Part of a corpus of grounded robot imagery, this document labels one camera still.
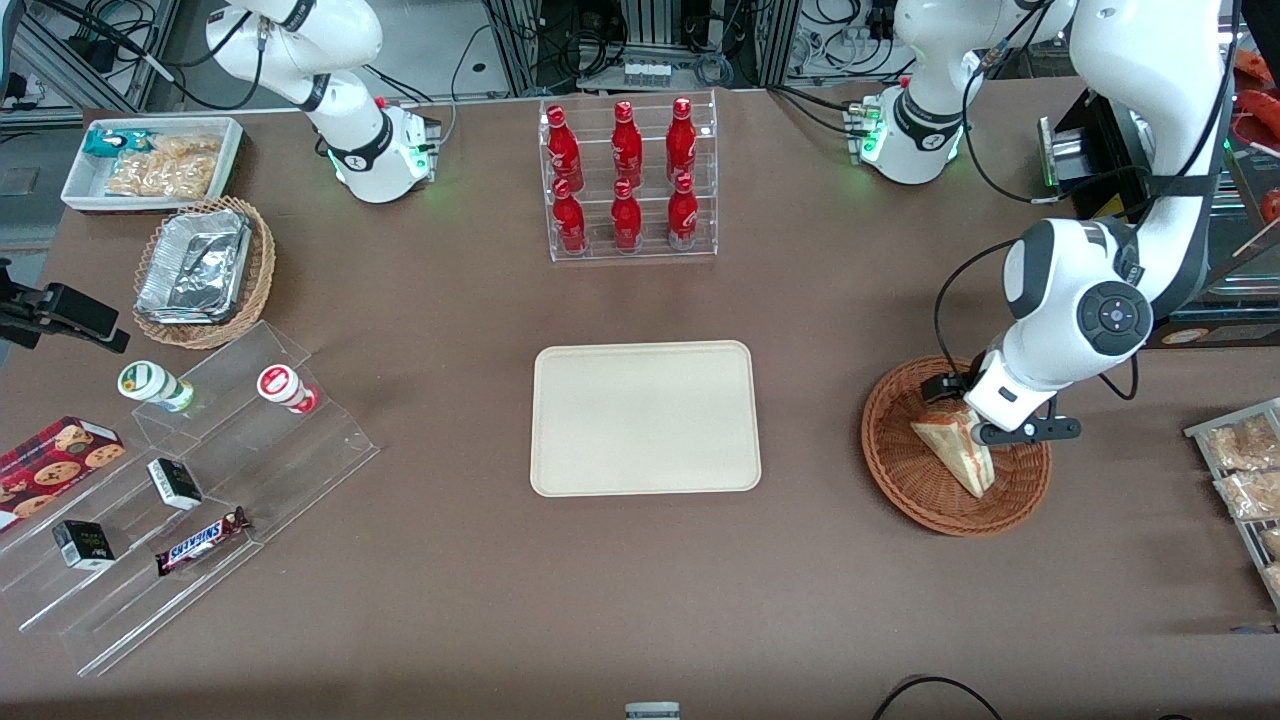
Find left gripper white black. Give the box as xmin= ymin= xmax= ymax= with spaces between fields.
xmin=963 ymin=350 xmax=1082 ymax=447

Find triangular sandwich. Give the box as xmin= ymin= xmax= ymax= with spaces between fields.
xmin=910 ymin=400 xmax=997 ymax=499

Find round brown wicker basket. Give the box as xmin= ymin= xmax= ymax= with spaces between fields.
xmin=861 ymin=356 xmax=1053 ymax=538

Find tray of packaged snacks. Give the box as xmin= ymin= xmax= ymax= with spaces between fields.
xmin=1184 ymin=398 xmax=1280 ymax=613

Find beige plastic tray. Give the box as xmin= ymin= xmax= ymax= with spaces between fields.
xmin=530 ymin=341 xmax=763 ymax=498

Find oval light wicker basket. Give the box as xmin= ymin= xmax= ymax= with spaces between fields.
xmin=132 ymin=196 xmax=277 ymax=350

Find black food warmer cabinet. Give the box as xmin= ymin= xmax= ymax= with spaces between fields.
xmin=1038 ymin=60 xmax=1280 ymax=350

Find clear bag of pastry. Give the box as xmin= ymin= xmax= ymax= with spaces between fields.
xmin=1203 ymin=414 xmax=1280 ymax=472
xmin=1215 ymin=470 xmax=1280 ymax=522

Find red cola bottle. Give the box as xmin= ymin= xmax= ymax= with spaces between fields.
xmin=551 ymin=180 xmax=588 ymax=254
xmin=546 ymin=105 xmax=585 ymax=191
xmin=667 ymin=174 xmax=700 ymax=250
xmin=610 ymin=179 xmax=643 ymax=253
xmin=666 ymin=97 xmax=698 ymax=183
xmin=611 ymin=100 xmax=644 ymax=187

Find red fried food piece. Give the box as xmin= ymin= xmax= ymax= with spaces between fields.
xmin=1232 ymin=90 xmax=1280 ymax=153

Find clear acrylic bottle rack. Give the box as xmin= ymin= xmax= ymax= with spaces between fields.
xmin=538 ymin=90 xmax=719 ymax=264

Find clear acrylic tiered shelf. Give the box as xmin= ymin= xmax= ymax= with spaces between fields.
xmin=0 ymin=320 xmax=381 ymax=678

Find red lid yogurt cup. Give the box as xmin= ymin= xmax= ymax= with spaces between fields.
xmin=256 ymin=364 xmax=320 ymax=415

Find Snickers chocolate bar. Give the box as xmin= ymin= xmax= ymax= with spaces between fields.
xmin=155 ymin=507 xmax=251 ymax=577

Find stacked aluminium foil containers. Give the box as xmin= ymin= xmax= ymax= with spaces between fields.
xmin=135 ymin=208 xmax=253 ymax=326

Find small black carton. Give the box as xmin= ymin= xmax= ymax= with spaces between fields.
xmin=147 ymin=458 xmax=204 ymax=512
xmin=52 ymin=520 xmax=116 ymax=571

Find green lid yogurt cup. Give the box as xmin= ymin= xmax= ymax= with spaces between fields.
xmin=117 ymin=360 xmax=196 ymax=413

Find clear bag of chips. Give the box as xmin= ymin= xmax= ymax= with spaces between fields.
xmin=104 ymin=134 xmax=222 ymax=200

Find teal snack packet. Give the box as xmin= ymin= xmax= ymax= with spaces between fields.
xmin=83 ymin=129 xmax=153 ymax=160

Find white rectangular snack bin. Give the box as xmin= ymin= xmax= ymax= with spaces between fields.
xmin=60 ymin=117 xmax=245 ymax=214

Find red cookie box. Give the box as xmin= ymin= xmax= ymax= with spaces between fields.
xmin=0 ymin=416 xmax=127 ymax=534

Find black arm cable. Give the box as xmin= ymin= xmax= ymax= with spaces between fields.
xmin=933 ymin=238 xmax=1026 ymax=381

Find black floor cable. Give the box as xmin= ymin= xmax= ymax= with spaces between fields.
xmin=870 ymin=677 xmax=1003 ymax=720

